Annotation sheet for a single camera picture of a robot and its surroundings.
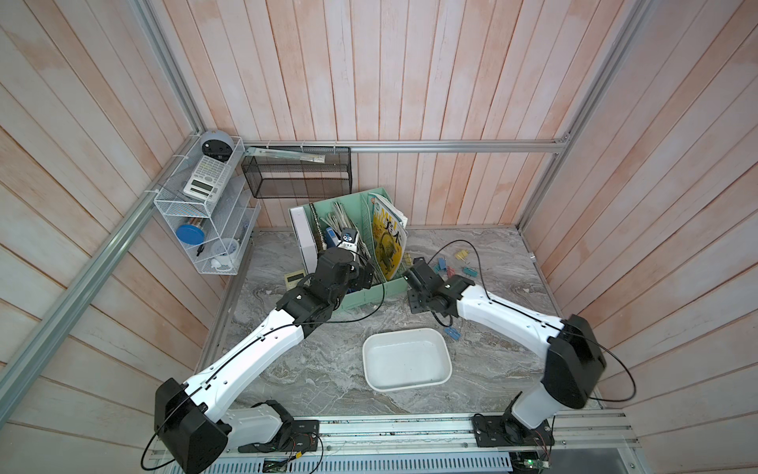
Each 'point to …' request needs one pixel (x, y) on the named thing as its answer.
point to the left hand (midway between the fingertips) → (353, 260)
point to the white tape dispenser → (224, 251)
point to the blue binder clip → (453, 333)
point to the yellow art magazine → (390, 224)
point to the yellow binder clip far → (462, 254)
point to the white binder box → (306, 238)
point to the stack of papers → (339, 218)
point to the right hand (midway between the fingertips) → (417, 296)
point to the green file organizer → (358, 209)
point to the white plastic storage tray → (403, 359)
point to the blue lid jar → (192, 232)
